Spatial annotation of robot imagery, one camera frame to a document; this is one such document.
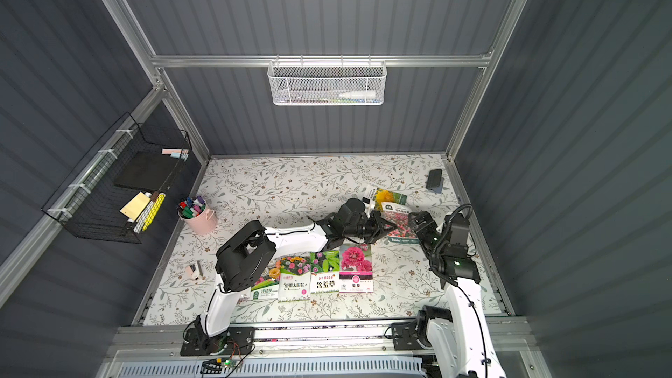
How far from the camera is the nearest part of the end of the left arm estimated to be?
707 mm

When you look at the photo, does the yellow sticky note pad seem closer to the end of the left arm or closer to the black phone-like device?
the end of the left arm

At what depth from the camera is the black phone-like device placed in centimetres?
108
